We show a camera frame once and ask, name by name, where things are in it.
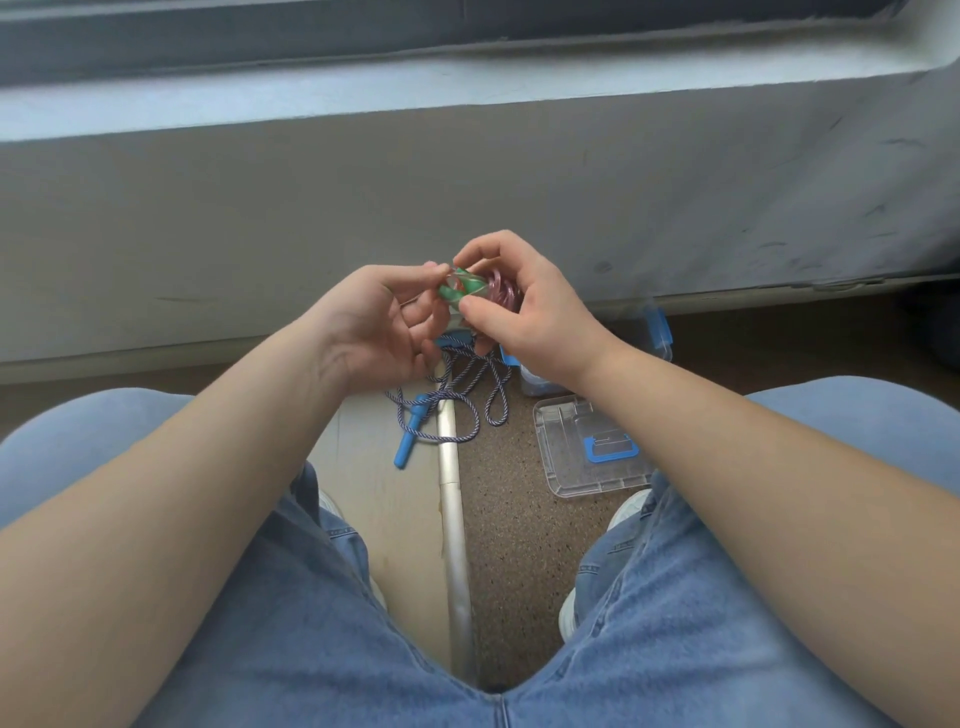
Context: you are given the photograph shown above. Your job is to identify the grey window sill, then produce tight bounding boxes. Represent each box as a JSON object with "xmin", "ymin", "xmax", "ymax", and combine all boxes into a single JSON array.
[{"xmin": 0, "ymin": 0, "xmax": 960, "ymax": 145}]

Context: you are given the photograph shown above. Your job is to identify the pink elastic bands bundle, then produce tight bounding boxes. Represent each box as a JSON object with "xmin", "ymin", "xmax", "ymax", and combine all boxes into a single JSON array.
[{"xmin": 483, "ymin": 270, "xmax": 525, "ymax": 313}]

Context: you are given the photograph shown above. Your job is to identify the person's right hand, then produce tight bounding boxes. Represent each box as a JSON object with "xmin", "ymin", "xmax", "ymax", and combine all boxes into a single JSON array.
[{"xmin": 453, "ymin": 229, "xmax": 625, "ymax": 392}]

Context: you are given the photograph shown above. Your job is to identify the person's left hand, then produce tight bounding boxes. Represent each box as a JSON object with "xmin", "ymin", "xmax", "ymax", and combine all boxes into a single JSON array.
[{"xmin": 311, "ymin": 261, "xmax": 453, "ymax": 396}]

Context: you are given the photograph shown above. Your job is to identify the metal floor threshold strip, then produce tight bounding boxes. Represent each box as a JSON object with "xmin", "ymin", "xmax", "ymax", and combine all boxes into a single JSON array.
[{"xmin": 435, "ymin": 399, "xmax": 479, "ymax": 685}]

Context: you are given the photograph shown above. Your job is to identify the person's white right shoe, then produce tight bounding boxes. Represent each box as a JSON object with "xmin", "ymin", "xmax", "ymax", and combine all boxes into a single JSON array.
[{"xmin": 558, "ymin": 487, "xmax": 655, "ymax": 644}]

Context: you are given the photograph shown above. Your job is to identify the purple jump rope blue handles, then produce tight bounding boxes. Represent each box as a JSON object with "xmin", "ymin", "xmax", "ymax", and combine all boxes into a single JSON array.
[{"xmin": 385, "ymin": 330, "xmax": 516, "ymax": 471}]

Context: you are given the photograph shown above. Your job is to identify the blue denim jeans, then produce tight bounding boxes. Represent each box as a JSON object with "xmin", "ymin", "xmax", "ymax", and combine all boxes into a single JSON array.
[{"xmin": 0, "ymin": 375, "xmax": 960, "ymax": 728}]

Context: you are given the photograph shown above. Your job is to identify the person's left forearm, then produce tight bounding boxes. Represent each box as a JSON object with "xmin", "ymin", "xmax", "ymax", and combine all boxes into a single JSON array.
[{"xmin": 0, "ymin": 313, "xmax": 355, "ymax": 728}]

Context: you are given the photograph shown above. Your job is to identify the person's right forearm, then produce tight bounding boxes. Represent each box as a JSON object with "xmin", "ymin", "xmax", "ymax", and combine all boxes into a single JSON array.
[{"xmin": 576, "ymin": 339, "xmax": 960, "ymax": 728}]

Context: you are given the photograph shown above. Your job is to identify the clear plastic box blue latch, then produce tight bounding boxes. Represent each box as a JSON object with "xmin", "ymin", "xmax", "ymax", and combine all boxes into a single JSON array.
[{"xmin": 498, "ymin": 298, "xmax": 675, "ymax": 399}]

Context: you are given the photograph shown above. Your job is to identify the clear plastic lid blue latch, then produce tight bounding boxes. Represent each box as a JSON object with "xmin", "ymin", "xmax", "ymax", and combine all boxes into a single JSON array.
[{"xmin": 532, "ymin": 394, "xmax": 658, "ymax": 500}]

